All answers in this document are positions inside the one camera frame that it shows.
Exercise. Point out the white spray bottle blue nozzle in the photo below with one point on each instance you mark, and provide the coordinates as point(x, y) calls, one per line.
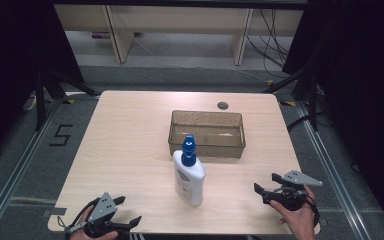
point(190, 181)

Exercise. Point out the black curtain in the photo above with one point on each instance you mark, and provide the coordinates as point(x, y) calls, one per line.
point(363, 83)
point(13, 66)

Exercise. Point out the light wooden desk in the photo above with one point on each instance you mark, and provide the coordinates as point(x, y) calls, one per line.
point(180, 18)

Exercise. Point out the black metal stand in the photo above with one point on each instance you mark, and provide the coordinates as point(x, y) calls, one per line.
point(312, 100)
point(40, 100)

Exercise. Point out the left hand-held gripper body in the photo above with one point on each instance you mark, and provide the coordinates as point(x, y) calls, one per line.
point(102, 208)

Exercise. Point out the person's right hand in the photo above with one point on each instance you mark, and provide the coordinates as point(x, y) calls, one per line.
point(301, 221)

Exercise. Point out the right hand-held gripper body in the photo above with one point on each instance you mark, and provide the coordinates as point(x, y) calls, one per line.
point(290, 195)

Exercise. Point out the clear brown plastic bin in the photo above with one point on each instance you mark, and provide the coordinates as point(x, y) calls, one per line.
point(206, 116)

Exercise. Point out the black tape floor mark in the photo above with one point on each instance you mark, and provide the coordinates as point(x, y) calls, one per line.
point(61, 135)

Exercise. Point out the aluminium floor rail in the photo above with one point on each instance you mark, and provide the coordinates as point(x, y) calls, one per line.
point(330, 166)
point(16, 173)

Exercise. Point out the person's left hand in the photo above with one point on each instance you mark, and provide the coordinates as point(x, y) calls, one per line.
point(80, 236)

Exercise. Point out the grey tape strip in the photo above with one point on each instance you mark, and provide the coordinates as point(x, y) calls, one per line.
point(55, 212)

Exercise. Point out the grey round table grommet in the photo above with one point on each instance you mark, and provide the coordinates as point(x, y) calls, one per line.
point(223, 105)

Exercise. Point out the yellow tape piece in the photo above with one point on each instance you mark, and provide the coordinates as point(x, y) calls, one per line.
point(68, 101)
point(289, 103)

